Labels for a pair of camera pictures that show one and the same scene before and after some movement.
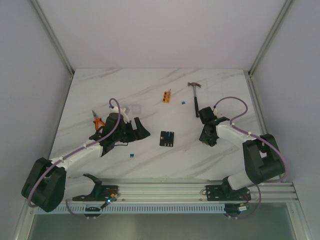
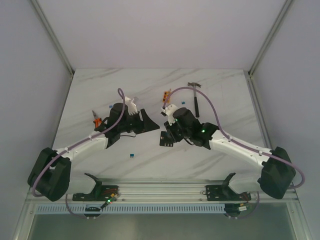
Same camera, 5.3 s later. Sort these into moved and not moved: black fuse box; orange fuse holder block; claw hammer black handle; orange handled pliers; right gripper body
Moved: right gripper body
Not moved: orange fuse holder block; claw hammer black handle; orange handled pliers; black fuse box
